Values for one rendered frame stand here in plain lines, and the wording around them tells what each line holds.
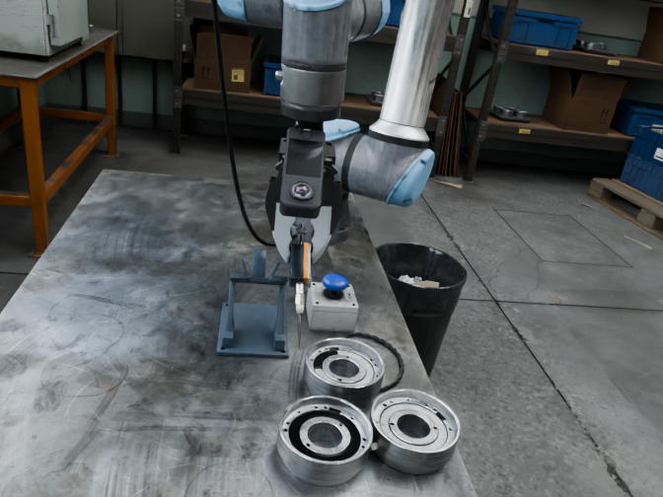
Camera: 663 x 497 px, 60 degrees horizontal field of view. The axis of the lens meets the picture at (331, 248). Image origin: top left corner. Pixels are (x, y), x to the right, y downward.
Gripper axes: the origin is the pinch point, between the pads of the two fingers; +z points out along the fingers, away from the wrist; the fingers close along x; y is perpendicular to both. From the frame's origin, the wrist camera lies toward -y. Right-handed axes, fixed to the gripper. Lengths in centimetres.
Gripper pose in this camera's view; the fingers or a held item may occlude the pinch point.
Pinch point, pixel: (300, 256)
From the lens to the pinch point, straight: 76.1
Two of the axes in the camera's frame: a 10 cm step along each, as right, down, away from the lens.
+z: -0.9, 8.7, 4.8
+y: -0.3, -4.8, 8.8
